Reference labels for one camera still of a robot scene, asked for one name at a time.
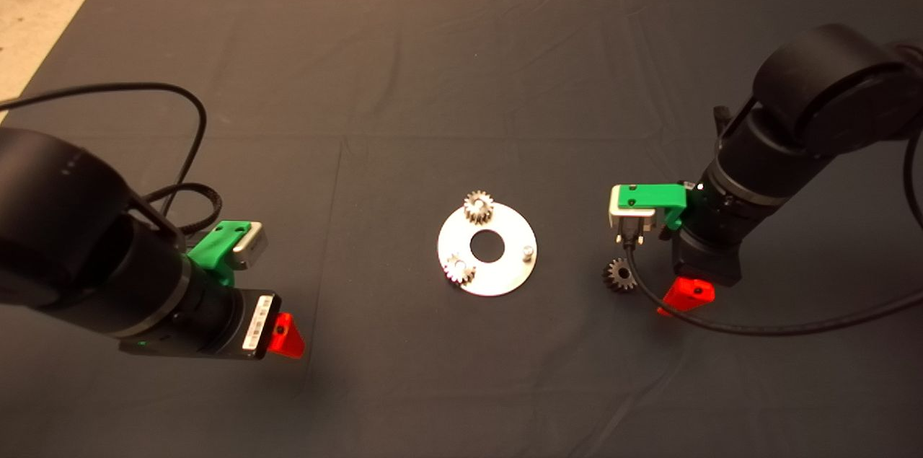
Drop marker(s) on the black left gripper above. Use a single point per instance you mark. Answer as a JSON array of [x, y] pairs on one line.
[[245, 324]]

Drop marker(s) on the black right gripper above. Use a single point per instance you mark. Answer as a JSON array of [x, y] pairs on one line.
[[710, 260]]

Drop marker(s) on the steel planetary gear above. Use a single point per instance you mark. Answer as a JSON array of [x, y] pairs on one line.
[[472, 209], [614, 278], [454, 270]]

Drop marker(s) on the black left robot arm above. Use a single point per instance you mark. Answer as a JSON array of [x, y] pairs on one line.
[[72, 241]]

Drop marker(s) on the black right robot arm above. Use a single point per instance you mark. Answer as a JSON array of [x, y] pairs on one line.
[[815, 97]]

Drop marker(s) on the round metal carrier plate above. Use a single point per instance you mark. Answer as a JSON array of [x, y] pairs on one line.
[[505, 227]]

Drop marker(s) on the dark grey table cloth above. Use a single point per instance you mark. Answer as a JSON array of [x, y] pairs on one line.
[[433, 83]]

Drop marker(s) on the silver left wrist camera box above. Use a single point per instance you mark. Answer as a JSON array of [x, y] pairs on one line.
[[252, 247]]

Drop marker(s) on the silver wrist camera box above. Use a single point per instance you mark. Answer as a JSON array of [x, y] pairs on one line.
[[252, 247], [627, 218]]

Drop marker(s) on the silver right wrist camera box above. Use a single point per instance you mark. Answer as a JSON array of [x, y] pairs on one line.
[[627, 218]]

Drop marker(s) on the green right camera mount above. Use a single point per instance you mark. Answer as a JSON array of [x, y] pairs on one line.
[[660, 197]]

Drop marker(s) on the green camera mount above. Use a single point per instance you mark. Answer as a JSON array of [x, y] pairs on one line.
[[660, 197], [213, 249]]

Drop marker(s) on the green left camera mount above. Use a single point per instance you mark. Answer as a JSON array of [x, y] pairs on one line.
[[213, 249]]

